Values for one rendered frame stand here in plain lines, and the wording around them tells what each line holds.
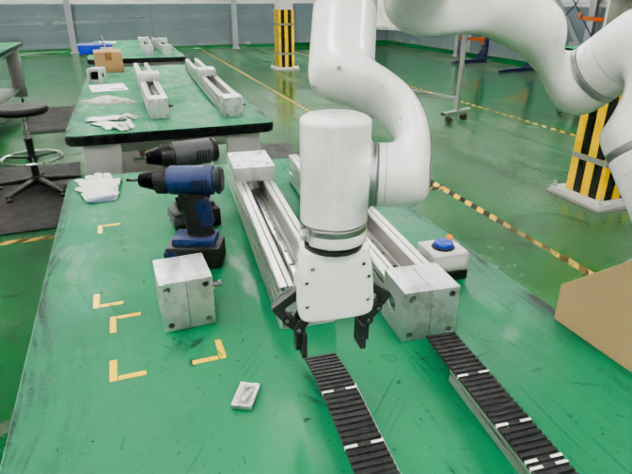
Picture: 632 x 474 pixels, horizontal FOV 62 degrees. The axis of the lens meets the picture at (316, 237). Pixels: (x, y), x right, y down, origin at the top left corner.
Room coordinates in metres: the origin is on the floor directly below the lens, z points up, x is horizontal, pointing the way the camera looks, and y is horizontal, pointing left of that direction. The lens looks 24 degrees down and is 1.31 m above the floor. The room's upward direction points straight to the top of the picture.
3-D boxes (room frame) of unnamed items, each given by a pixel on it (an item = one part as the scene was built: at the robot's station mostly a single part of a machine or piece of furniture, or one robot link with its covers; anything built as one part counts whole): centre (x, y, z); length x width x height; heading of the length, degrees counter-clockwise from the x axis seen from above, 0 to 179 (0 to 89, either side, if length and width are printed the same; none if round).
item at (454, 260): (0.98, -0.26, 0.81); 0.10 x 0.08 x 0.06; 105
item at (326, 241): (0.61, -0.02, 1.04); 0.09 x 0.08 x 0.03; 105
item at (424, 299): (0.79, -0.19, 0.83); 0.12 x 0.09 x 0.10; 105
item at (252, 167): (1.41, 0.18, 0.87); 0.16 x 0.11 x 0.07; 15
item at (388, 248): (1.22, -0.07, 0.82); 0.80 x 0.10 x 0.09; 15
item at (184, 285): (0.83, 0.23, 0.83); 0.11 x 0.10 x 0.10; 111
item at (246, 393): (0.60, 0.10, 0.78); 0.05 x 0.03 x 0.01; 171
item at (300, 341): (0.60, 0.03, 0.89); 0.03 x 0.03 x 0.07; 15
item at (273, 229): (1.17, 0.12, 0.82); 0.80 x 0.10 x 0.09; 15
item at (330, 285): (0.61, -0.02, 0.98); 0.10 x 0.07 x 0.11; 105
